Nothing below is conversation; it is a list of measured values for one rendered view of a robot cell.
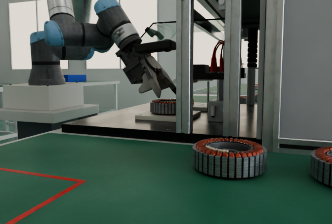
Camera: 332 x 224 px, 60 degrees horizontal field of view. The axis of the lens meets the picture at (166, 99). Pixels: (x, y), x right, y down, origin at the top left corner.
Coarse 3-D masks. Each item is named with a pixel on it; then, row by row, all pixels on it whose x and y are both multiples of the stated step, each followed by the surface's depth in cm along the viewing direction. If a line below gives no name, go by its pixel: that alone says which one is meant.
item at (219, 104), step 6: (210, 102) 75; (216, 102) 75; (222, 102) 74; (210, 108) 75; (216, 108) 75; (222, 108) 74; (210, 114) 76; (216, 114) 75; (222, 114) 75; (210, 120) 76; (216, 120) 75; (222, 120) 75
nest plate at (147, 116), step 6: (138, 114) 80; (144, 114) 80; (150, 114) 80; (156, 114) 80; (162, 114) 80; (198, 114) 85; (156, 120) 77; (162, 120) 76; (168, 120) 76; (174, 120) 75
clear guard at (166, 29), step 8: (152, 24) 95; (160, 24) 96; (168, 24) 96; (216, 24) 96; (224, 24) 96; (152, 32) 100; (160, 32) 105; (168, 32) 111; (144, 40) 101; (152, 40) 106; (160, 40) 112
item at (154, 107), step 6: (150, 102) 82; (156, 102) 80; (162, 102) 79; (168, 102) 78; (174, 102) 79; (150, 108) 82; (156, 108) 79; (162, 108) 78; (168, 108) 78; (174, 108) 79; (168, 114) 78; (174, 114) 79
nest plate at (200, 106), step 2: (194, 104) 107; (196, 104) 107; (198, 104) 107; (200, 104) 107; (202, 104) 107; (204, 104) 107; (206, 104) 107; (194, 106) 100; (196, 106) 100; (198, 106) 100; (200, 106) 100; (202, 106) 100; (204, 106) 100; (206, 106) 100; (194, 108) 98; (196, 108) 98; (198, 108) 98; (200, 108) 97; (202, 108) 97; (204, 108) 97; (206, 108) 97; (194, 110) 98; (196, 110) 98; (198, 110) 98; (200, 110) 97; (202, 110) 97; (204, 110) 97; (206, 110) 97
